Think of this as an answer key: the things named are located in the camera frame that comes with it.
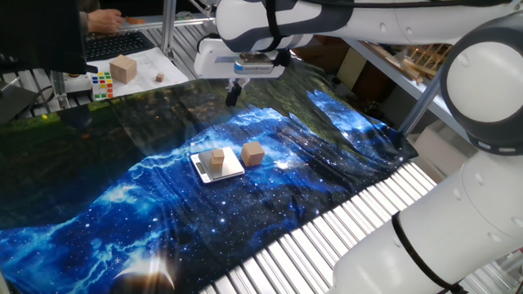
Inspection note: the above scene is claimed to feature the galaxy print cloth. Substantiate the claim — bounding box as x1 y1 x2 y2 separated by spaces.
0 60 418 294

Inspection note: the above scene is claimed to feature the black computer monitor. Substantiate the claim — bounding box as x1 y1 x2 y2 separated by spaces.
0 0 99 75

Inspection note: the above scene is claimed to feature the white paper sheet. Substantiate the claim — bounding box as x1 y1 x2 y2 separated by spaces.
87 47 190 99

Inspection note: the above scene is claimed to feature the medium wooden cube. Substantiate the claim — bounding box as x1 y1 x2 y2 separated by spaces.
240 141 266 167

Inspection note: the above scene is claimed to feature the brown cardboard box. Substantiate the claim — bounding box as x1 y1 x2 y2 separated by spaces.
292 35 348 74

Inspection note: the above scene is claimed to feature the large wooden cube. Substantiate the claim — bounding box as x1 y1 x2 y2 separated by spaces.
109 54 138 85

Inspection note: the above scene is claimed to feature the black computer keyboard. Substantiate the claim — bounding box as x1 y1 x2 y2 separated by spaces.
84 31 156 62

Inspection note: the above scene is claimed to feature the silver digital kitchen scale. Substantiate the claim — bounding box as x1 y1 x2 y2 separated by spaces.
190 146 246 185

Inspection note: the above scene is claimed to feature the black cable strap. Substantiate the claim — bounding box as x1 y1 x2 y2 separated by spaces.
391 212 469 294

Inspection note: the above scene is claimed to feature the person's bare hand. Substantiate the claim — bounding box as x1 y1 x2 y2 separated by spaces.
87 8 125 35

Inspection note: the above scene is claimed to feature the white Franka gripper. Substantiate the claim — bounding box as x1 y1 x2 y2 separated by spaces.
193 38 287 108

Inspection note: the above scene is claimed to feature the Rubik's cube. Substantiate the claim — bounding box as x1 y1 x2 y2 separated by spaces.
90 72 114 101

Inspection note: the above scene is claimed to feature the aluminium frame post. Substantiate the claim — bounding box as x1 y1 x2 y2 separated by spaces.
398 73 445 138
160 0 177 56

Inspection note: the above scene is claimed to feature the wooden slat rack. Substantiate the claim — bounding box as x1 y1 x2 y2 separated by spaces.
402 43 453 81

